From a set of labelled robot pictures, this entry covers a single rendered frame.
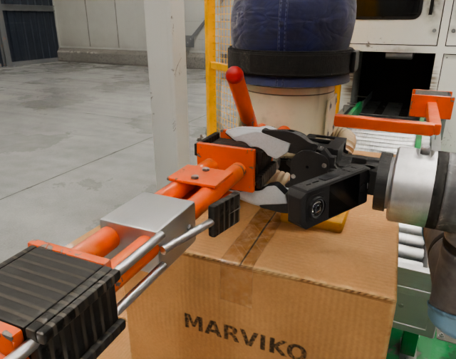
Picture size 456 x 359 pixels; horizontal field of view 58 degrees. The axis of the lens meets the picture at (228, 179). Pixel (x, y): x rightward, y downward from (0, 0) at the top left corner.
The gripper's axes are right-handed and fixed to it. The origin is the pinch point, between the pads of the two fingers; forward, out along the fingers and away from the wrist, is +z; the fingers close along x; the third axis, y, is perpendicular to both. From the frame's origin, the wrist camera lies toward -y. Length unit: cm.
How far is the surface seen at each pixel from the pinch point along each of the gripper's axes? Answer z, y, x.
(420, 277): -29, 61, -48
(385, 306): -22.0, -2.8, -14.1
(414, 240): -27, 92, -53
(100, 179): 211, 194, -107
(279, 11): -0.4, 16.6, 19.4
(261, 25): 2.6, 16.6, 17.4
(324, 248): -12.7, 5.1, -12.7
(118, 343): 33, 9, -53
